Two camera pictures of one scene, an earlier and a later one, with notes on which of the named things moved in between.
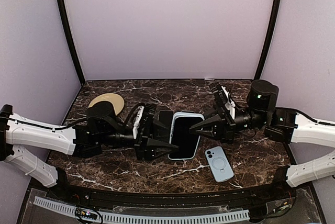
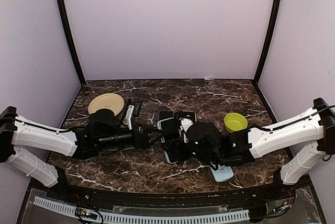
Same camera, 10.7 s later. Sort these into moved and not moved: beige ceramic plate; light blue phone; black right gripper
Moved: black right gripper
Not moved: beige ceramic plate; light blue phone
